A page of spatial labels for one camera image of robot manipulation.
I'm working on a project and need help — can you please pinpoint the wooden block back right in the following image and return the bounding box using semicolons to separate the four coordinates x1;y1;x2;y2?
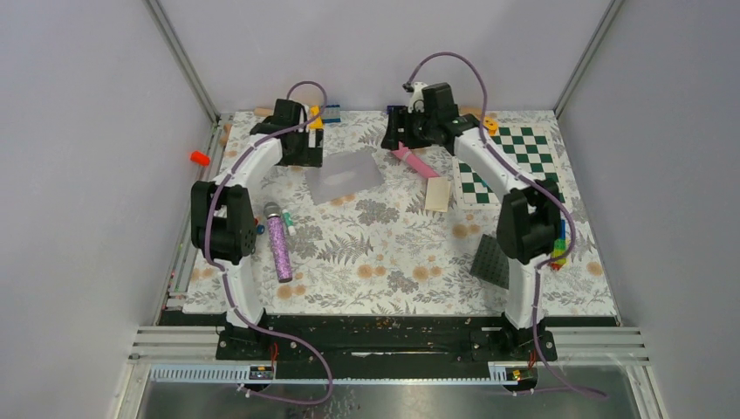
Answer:
459;106;483;118

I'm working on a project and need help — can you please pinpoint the red plastic cylinder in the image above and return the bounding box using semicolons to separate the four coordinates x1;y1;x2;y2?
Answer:
189;150;210;167

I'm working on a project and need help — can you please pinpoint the multicolour brick stack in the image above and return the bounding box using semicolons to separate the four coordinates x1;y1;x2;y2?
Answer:
549;219;570;271

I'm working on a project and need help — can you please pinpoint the blue red toy car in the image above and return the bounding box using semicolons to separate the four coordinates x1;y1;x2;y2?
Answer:
254;218;265;235

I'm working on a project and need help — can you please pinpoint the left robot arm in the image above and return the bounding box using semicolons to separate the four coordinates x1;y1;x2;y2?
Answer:
190;99;324;359

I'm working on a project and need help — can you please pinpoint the wooden block by rail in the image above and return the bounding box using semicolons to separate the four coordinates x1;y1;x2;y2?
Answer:
219;123;232;148

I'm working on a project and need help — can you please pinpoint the green white glue stick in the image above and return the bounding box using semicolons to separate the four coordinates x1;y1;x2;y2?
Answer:
281;209;297;236

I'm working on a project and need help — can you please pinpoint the white perforated cable tray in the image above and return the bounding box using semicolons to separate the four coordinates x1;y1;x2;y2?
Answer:
148;364;518;386

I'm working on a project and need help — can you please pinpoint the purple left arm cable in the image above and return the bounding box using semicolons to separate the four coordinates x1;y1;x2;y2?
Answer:
205;80;335;406

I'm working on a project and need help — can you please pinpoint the purple glitter microphone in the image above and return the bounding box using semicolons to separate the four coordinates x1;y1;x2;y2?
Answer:
264;202;293;283

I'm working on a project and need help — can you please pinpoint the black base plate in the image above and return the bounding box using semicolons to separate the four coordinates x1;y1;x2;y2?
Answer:
161;312;618;378

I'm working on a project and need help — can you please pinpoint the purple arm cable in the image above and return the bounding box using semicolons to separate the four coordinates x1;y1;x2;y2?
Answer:
402;52;608;400
205;80;335;406

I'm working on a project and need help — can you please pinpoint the pink microphone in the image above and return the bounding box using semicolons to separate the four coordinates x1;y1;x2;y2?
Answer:
391;148;439;179

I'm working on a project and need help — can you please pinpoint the green white chessboard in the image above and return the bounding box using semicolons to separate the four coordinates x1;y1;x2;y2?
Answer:
452;124;561;210

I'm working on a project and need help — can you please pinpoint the yellow triangle shape toy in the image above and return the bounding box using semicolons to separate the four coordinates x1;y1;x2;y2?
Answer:
308;106;324;130

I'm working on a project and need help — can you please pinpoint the grey and blue brick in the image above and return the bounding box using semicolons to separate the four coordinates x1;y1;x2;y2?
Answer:
321;104;341;124

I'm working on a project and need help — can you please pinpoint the orange yellow ring toy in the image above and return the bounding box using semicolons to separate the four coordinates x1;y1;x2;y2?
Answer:
483;116;499;137

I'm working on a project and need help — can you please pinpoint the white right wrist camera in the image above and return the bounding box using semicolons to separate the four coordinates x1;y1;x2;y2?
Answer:
402;81;428;113

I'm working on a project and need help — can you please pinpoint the floral patterned table mat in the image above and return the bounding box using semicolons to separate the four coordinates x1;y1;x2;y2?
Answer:
183;111;618;317

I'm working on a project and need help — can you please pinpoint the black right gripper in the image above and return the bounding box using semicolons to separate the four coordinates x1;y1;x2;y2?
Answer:
380;107;437;151

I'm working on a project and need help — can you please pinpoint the light wooden block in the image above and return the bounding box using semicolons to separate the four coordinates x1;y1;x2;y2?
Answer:
253;107;274;118

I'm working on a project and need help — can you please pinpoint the dark grey studded baseplate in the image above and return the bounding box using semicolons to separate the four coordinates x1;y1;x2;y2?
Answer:
469;234;510;290

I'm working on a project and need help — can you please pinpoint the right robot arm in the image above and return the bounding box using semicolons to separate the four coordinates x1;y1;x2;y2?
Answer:
381;82;564;360

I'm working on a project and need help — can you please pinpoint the aluminium side rail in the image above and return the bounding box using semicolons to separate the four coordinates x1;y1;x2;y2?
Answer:
165;114;234;299

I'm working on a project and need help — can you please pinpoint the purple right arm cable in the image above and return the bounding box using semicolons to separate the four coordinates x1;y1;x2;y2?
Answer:
402;52;608;400

